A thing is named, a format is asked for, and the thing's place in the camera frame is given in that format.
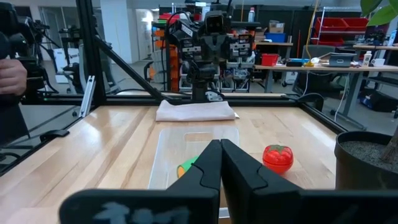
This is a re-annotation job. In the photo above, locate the grey equipment box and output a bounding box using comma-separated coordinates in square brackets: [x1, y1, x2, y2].
[328, 52, 357, 68]

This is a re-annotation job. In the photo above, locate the black diagonal frame brace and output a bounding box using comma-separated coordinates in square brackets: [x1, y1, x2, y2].
[93, 35, 166, 101]

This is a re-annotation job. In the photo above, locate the silver aluminium extrusion bar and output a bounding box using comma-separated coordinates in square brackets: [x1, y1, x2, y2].
[78, 75, 96, 118]

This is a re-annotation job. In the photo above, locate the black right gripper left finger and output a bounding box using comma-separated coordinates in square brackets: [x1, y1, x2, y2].
[58, 139, 223, 224]

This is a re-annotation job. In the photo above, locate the red toy tomato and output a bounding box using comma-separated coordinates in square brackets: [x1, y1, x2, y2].
[262, 144, 294, 174]

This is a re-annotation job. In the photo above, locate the orange drawer storage rack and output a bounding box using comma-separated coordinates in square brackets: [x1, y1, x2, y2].
[153, 12, 182, 93]

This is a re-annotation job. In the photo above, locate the clear plastic tupperware container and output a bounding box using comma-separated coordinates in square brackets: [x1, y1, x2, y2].
[148, 125, 240, 218]

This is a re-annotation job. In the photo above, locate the wooden top office desk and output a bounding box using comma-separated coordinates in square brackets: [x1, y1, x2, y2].
[254, 63, 398, 131]

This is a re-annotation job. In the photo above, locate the small red plastic bin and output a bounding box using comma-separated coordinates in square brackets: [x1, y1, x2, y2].
[261, 53, 280, 67]

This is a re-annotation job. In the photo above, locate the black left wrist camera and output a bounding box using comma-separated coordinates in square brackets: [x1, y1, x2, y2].
[204, 11, 226, 35]

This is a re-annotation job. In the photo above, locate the blue plastic bin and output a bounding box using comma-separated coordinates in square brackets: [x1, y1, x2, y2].
[264, 32, 287, 44]

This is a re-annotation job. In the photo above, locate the red shelf bins rack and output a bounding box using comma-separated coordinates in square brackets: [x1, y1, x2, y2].
[313, 16, 370, 44]

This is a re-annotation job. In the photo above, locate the dark round plant pot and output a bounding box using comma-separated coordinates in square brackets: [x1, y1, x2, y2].
[333, 130, 398, 191]

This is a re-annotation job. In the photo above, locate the white folded cloth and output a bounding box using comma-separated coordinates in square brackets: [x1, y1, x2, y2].
[155, 99, 238, 123]

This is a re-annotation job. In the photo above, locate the yellow hanging cable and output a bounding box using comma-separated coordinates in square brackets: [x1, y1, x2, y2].
[305, 0, 322, 68]

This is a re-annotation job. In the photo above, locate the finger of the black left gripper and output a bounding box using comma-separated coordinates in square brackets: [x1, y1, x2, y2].
[201, 34, 218, 62]
[216, 34, 233, 62]

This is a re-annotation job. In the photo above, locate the green leafy potted tree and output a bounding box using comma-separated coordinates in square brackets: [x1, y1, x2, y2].
[359, 0, 398, 163]

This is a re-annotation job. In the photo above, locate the brown cardboard box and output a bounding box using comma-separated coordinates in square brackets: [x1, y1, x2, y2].
[268, 19, 285, 34]

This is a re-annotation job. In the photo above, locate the person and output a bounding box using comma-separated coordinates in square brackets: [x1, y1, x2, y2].
[0, 93, 30, 147]

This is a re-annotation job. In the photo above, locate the black upright frame post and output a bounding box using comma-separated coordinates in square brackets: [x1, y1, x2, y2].
[75, 0, 107, 107]

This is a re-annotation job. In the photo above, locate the green toy fruit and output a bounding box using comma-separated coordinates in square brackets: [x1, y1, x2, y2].
[176, 155, 200, 179]

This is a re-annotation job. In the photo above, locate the black table frame rail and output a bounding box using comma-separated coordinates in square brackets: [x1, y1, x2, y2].
[0, 105, 95, 177]
[21, 94, 300, 107]
[297, 101, 348, 135]

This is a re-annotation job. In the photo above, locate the person's hand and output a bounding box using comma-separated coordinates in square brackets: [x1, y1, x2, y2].
[0, 58, 29, 97]

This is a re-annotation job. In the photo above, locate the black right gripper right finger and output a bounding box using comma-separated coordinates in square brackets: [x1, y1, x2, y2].
[220, 139, 398, 224]

